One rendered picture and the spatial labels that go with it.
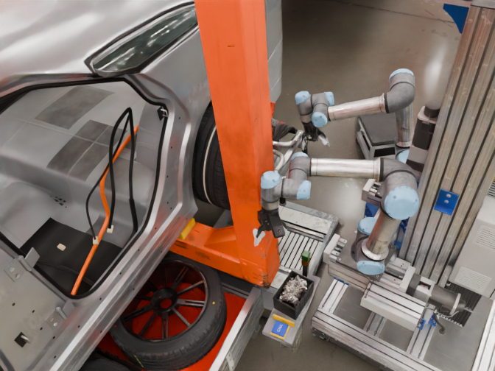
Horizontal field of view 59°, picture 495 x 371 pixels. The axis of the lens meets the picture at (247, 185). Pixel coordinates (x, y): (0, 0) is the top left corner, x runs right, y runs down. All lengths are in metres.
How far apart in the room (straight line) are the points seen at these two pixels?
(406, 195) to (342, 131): 2.56
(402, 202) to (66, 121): 2.10
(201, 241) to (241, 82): 1.23
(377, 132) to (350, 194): 0.53
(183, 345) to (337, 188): 1.88
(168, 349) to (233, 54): 1.55
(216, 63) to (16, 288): 1.03
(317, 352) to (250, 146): 1.59
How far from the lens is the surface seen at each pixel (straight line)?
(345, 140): 4.07
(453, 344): 2.80
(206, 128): 2.43
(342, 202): 3.53
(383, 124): 3.74
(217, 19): 1.42
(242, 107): 1.55
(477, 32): 1.57
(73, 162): 2.70
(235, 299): 2.74
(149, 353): 2.43
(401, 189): 1.67
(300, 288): 2.44
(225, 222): 3.14
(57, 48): 1.77
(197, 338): 2.40
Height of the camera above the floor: 2.65
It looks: 46 degrees down
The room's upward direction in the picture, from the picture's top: 7 degrees counter-clockwise
